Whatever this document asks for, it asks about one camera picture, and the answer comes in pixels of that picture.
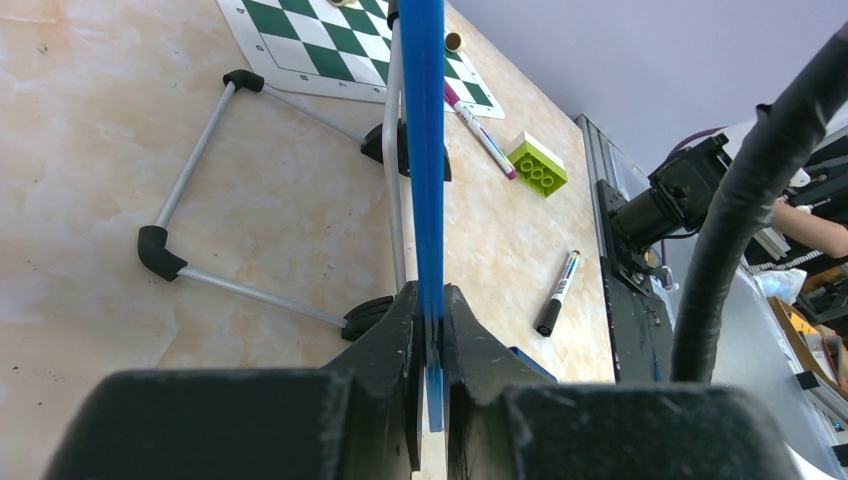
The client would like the person's forearm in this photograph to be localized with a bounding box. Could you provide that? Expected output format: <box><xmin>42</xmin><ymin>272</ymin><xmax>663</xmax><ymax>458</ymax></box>
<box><xmin>773</xmin><ymin>201</ymin><xmax>847</xmax><ymax>259</ymax></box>

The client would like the blue framed whiteboard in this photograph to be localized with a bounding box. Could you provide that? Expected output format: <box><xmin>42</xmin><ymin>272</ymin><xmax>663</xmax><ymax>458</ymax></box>
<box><xmin>137</xmin><ymin>1</ymin><xmax>448</xmax><ymax>432</ymax></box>

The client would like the small wooden chess piece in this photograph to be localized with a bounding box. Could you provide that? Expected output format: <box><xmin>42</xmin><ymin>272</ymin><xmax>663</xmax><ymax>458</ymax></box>
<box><xmin>444</xmin><ymin>31</ymin><xmax>465</xmax><ymax>53</ymax></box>

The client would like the black whiteboard marker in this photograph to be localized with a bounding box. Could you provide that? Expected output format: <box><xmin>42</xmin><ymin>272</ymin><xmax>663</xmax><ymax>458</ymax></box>
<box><xmin>534</xmin><ymin>250</ymin><xmax>582</xmax><ymax>337</ymax></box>

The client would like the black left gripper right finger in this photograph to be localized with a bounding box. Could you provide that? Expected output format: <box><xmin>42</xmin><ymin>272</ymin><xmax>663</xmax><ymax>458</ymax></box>
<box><xmin>442</xmin><ymin>284</ymin><xmax>556</xmax><ymax>479</ymax></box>

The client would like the purple whiteboard marker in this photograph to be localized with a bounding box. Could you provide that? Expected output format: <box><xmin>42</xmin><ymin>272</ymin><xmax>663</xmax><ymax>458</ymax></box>
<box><xmin>444</xmin><ymin>81</ymin><xmax>518</xmax><ymax>180</ymax></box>

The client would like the green white toy brick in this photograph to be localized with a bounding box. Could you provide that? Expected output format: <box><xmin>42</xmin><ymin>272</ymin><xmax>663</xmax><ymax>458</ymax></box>
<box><xmin>507</xmin><ymin>131</ymin><xmax>569</xmax><ymax>198</ymax></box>

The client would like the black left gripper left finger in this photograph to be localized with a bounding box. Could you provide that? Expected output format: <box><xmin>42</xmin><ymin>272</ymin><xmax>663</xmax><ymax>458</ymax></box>
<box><xmin>321</xmin><ymin>281</ymin><xmax>423</xmax><ymax>479</ymax></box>

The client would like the blue whiteboard marker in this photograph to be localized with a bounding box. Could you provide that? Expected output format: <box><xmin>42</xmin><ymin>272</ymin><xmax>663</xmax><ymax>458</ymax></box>
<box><xmin>509</xmin><ymin>346</ymin><xmax>558</xmax><ymax>383</ymax></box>

